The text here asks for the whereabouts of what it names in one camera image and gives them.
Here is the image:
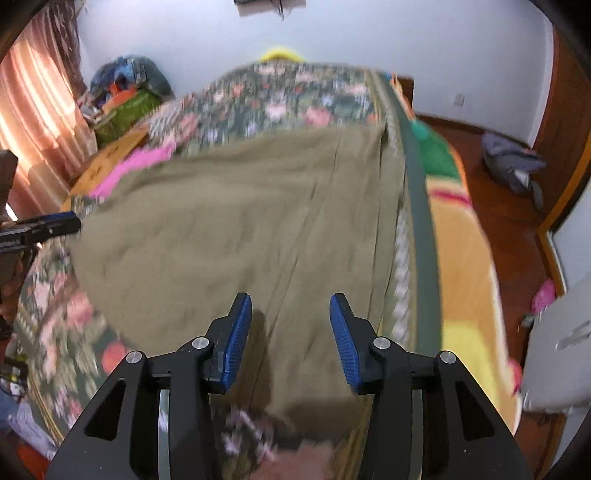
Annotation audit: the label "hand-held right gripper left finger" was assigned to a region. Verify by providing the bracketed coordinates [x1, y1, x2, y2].
[46, 292, 253, 480]

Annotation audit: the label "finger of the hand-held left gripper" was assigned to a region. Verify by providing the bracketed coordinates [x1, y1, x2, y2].
[10, 211, 82, 241]

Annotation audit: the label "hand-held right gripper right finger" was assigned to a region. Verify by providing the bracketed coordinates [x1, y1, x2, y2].
[329, 292, 534, 480]

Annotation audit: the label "olive green pants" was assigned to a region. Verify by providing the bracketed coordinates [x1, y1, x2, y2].
[69, 126, 407, 432]

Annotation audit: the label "cardboard box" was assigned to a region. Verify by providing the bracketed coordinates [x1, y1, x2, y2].
[62, 128, 149, 210]

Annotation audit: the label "pink cloth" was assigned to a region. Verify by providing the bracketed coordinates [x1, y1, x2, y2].
[92, 147, 178, 200]

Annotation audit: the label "pink curtain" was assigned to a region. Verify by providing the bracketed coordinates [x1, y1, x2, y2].
[0, 0, 99, 217]

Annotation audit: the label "orange yellow fleece blanket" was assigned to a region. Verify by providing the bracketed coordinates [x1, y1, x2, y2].
[390, 76, 525, 423]

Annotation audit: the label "pile of clothes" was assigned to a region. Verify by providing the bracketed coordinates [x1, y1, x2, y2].
[76, 55, 175, 145]

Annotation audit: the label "pink slipper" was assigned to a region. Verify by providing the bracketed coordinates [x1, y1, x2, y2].
[531, 278, 557, 312]

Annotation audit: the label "white cabinet door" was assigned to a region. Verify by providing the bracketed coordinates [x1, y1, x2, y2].
[521, 182, 591, 411]

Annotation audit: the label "floral quilt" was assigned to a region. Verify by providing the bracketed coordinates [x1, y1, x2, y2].
[9, 62, 444, 480]

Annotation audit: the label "grey bag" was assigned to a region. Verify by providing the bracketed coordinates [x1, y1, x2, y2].
[482, 132, 546, 213]

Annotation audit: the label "yellow pillow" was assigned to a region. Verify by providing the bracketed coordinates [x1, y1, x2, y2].
[260, 45, 305, 64]

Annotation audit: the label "wooden door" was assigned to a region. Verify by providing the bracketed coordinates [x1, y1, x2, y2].
[533, 25, 591, 232]

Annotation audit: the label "dark wall fixture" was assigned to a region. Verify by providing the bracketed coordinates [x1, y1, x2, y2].
[233, 0, 308, 19]

